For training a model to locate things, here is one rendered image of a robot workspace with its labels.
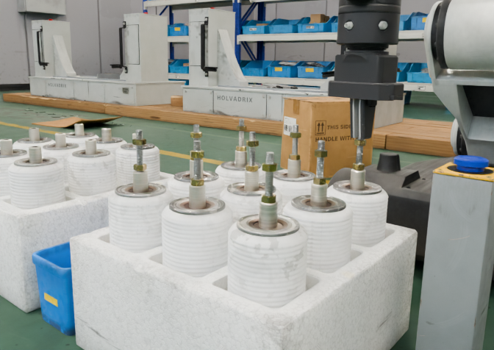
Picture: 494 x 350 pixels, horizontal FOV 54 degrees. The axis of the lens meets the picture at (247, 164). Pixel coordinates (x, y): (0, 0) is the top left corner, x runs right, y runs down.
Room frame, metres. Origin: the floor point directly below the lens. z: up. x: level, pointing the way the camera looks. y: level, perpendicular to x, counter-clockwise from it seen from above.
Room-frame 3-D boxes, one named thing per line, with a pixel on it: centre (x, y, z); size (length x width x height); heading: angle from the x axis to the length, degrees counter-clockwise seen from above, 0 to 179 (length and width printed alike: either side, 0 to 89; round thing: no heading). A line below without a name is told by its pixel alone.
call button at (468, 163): (0.59, -0.28, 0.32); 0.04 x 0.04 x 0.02
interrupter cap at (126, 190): (0.70, 0.16, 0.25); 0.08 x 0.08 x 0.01
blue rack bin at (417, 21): (5.31, -1.96, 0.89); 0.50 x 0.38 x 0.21; 143
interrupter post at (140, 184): (0.70, 0.16, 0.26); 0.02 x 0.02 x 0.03
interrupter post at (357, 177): (0.73, -0.17, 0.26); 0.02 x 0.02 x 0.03
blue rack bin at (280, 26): (6.40, -0.53, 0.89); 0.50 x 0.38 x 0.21; 143
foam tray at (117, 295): (0.71, -0.01, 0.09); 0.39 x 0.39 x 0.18; 51
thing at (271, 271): (0.55, -0.03, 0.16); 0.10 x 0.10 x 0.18
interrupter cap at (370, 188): (0.73, -0.17, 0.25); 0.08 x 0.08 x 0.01
